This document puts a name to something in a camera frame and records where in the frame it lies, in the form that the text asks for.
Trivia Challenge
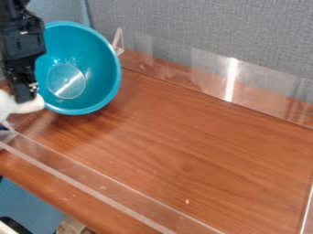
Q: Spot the clear acrylic front barrier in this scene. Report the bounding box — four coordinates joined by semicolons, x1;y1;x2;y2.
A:
0;122;225;234

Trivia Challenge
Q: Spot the brown white toy mushroom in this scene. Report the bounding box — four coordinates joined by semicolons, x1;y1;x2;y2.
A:
0;90;45;122

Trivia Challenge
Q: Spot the clear acrylic barrier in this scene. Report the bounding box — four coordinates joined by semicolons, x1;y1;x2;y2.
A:
114;39;313;129
0;122;225;234

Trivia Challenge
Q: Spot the clear acrylic back barrier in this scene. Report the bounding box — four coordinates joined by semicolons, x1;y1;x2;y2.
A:
114;39;313;129

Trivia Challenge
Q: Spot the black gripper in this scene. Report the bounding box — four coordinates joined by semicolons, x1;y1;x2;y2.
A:
0;8;47;104

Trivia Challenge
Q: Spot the blue plastic bowl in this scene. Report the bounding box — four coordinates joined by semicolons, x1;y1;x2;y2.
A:
36;21;122;115

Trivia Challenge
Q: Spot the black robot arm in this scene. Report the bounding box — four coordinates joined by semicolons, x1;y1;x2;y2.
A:
0;0;47;103

